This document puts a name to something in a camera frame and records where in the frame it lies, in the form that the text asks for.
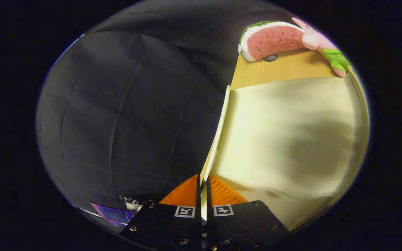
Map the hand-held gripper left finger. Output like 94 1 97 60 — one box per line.
120 174 202 251

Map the grey fabric storage box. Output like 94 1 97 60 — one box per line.
200 75 370 231

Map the watermelon slice plush toy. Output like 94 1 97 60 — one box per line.
239 20 306 62

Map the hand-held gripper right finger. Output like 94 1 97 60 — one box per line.
206 174 291 251

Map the pink starfish plush toy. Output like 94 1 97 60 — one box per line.
292 17 352 78

